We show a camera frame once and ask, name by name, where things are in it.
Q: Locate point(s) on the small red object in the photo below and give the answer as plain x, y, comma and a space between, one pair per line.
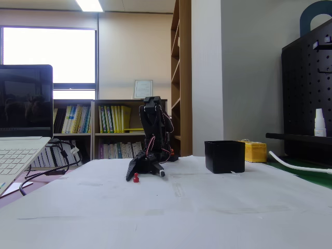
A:
136, 178

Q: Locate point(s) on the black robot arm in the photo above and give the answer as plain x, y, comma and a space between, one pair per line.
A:
151, 122

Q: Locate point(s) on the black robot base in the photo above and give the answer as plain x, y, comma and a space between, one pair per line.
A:
173, 158

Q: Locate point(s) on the black square cup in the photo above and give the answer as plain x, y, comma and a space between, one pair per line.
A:
224, 157

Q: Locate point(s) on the yellow cardboard box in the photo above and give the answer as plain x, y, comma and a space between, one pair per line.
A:
255, 153

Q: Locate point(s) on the white patterned book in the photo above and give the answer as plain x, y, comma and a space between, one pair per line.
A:
137, 149

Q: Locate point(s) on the orange black clamp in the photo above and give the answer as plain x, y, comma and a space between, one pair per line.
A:
171, 153

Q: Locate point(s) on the teal book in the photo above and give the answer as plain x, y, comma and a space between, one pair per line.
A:
119, 150

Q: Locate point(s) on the white paper sheet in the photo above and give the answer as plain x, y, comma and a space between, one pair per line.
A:
233, 192
39, 233
255, 168
98, 171
259, 233

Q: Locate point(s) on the flat yellow book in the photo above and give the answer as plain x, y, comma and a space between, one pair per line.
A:
133, 130

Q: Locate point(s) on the purple book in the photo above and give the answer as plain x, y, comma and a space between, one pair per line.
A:
101, 151

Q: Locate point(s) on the thick yellow book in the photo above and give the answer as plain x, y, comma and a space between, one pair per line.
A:
126, 119

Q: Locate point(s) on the yellow green book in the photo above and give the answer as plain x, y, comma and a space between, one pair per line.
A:
118, 119
105, 119
101, 119
110, 119
114, 119

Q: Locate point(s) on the low wooden bookshelf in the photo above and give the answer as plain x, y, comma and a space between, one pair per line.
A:
124, 102
74, 101

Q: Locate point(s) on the framed certificate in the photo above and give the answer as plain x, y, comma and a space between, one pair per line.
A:
143, 89

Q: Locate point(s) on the blue white book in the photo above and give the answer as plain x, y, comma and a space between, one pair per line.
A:
73, 119

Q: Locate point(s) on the yellow white book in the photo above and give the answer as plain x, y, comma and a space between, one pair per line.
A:
67, 119

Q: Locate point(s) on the black book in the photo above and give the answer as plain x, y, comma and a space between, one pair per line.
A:
60, 122

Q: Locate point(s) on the tall wooden bookshelf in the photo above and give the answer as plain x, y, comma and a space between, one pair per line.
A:
185, 77

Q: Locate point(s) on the white card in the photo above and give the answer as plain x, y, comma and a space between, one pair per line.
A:
14, 189

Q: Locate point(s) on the silver laptop with dark screen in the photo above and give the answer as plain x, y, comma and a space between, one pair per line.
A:
26, 103

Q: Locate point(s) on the black pegboard shelf bar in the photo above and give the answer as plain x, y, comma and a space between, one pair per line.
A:
290, 137

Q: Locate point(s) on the bright window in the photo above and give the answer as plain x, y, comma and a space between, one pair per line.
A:
49, 52

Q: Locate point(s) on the green desk mat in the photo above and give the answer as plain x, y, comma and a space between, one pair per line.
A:
319, 177

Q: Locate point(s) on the black pegboard panel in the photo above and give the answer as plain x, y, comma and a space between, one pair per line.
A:
298, 90

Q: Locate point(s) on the white dropper bottle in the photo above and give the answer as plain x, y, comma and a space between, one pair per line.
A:
320, 127

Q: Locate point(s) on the ceiling light panel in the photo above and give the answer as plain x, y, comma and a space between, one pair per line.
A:
89, 5

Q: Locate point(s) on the dark teal arch sign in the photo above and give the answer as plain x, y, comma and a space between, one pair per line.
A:
306, 18

